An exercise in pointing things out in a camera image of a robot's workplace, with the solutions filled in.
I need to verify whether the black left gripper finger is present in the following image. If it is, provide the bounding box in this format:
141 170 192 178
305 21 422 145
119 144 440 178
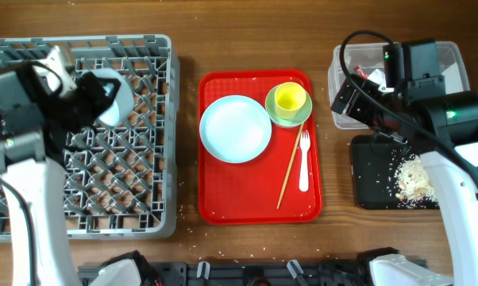
76 71 121 104
79 102 118 124

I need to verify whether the white napkin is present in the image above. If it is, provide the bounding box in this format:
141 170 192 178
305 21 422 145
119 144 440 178
368 69 386 87

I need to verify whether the red snack wrapper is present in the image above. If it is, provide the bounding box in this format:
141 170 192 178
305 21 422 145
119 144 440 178
354 66 368 79

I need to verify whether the light blue small bowl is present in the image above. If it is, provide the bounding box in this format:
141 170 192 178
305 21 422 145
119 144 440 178
92 68 134 126

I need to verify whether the yellow plastic cup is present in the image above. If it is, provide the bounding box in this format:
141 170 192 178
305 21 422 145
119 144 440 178
275 82 306 119

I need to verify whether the light blue plate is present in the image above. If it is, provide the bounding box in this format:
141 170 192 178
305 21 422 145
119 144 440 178
199 95 272 164

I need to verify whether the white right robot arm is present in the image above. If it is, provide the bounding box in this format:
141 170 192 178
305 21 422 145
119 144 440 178
331 38 478 285

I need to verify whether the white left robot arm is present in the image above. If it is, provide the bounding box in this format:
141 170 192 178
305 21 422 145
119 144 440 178
0 62 133 285

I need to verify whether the black waste tray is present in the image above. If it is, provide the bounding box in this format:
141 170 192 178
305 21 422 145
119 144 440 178
350 134 442 211

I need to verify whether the grey dishwasher rack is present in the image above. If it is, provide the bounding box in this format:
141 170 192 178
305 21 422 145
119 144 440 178
0 34 180 240

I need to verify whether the white plastic fork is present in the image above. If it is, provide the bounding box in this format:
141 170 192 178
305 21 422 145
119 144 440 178
299 130 310 192

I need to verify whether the green bowl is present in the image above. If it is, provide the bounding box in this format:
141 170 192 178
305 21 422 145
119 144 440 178
264 85 313 128

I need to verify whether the clear plastic bin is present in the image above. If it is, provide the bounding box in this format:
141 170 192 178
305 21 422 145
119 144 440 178
328 41 470 130

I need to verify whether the rice food scraps pile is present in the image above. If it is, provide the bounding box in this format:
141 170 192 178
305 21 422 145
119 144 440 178
391 155 438 209

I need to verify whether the red plastic tray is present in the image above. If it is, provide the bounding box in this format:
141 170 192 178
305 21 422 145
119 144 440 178
198 69 323 225

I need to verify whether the wooden chopstick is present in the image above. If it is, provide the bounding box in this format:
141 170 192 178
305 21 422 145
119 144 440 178
276 123 304 210

